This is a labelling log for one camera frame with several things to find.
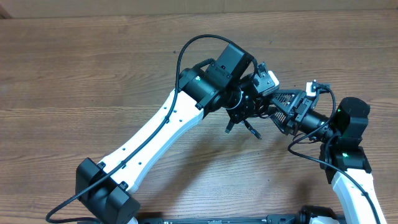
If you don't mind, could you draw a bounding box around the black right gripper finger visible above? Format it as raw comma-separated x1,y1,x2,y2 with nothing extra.
271,90,307,114
271,109,293,135

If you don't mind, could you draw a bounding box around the black cable bundle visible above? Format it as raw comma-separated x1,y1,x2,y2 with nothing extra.
224,93,277,140

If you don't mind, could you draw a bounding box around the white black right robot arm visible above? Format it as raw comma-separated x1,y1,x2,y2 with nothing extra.
271,87,386,223

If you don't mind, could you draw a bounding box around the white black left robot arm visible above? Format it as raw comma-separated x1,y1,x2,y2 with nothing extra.
75,44,279,223

